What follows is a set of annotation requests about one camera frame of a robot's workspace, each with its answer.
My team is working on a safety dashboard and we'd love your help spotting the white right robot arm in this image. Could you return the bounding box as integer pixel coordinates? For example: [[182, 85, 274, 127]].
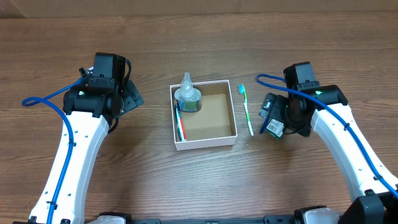
[[259, 62, 397, 223]]

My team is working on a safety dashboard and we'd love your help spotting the green white toothbrush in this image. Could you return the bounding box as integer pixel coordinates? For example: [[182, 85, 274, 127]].
[[238, 84, 254, 136]]

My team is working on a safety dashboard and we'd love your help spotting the green white soap bar pack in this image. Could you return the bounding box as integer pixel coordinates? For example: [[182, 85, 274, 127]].
[[266, 119, 285, 139]]

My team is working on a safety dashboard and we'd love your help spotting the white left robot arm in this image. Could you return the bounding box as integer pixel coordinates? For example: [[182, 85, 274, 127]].
[[22, 52, 144, 223]]

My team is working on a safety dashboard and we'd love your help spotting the teal toothpaste tube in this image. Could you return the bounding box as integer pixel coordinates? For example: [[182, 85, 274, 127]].
[[175, 105, 187, 142]]

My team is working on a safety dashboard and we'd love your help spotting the clear soap pump bottle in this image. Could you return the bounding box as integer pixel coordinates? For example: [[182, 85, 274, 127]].
[[174, 72, 201, 113]]

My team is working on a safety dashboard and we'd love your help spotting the pink cardboard box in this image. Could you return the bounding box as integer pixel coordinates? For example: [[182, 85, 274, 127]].
[[170, 80, 238, 151]]

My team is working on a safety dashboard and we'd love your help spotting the blue disposable razor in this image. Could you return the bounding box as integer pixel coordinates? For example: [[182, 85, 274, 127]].
[[259, 117, 269, 134]]

